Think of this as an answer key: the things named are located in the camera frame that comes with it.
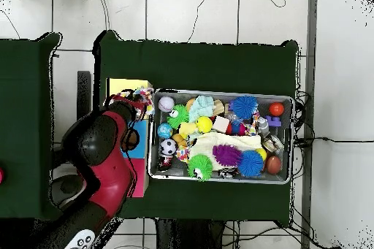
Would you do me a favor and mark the cream muslin cloth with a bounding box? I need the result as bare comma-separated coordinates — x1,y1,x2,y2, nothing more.
189,131,263,172

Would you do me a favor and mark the dark green table cloth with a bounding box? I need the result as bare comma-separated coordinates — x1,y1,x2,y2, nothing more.
91,30,299,228

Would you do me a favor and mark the blue globe ball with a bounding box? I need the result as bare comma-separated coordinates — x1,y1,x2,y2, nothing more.
156,123,174,139

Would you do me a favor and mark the green spiky ball white nub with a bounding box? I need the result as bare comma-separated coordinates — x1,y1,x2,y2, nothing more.
186,154,213,182

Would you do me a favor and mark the colourful dotted cloth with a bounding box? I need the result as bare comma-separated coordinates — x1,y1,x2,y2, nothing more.
118,86,155,115

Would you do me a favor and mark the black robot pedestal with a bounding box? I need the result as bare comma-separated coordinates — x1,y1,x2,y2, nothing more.
156,218,226,249

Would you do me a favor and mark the dark green side-table cloth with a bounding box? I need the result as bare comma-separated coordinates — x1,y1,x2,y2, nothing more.
0,32,68,221

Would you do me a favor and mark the black and white soccer ball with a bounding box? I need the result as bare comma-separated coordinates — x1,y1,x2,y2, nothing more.
159,138,178,156

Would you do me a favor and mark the purple spiky toy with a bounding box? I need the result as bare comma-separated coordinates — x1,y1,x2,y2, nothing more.
212,144,243,167

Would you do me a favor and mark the green spiky ball with eyes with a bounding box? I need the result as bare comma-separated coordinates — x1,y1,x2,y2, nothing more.
167,104,190,130

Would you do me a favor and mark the shallow mesh bin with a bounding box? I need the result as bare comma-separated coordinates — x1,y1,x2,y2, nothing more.
148,88,294,185

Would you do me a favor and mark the yellow tennis ball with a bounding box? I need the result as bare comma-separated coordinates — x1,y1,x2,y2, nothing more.
196,115,213,134

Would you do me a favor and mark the blue spiky ball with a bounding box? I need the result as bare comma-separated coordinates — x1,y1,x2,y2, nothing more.
232,95,259,120
237,150,265,178

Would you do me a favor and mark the mint green cloth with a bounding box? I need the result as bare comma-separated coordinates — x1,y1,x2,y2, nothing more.
188,94,215,123

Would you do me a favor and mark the wooden box with three holes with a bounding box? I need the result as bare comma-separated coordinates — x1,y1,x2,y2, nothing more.
104,77,153,198

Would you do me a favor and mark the black upright panel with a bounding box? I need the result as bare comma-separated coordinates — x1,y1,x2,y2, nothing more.
76,70,92,113

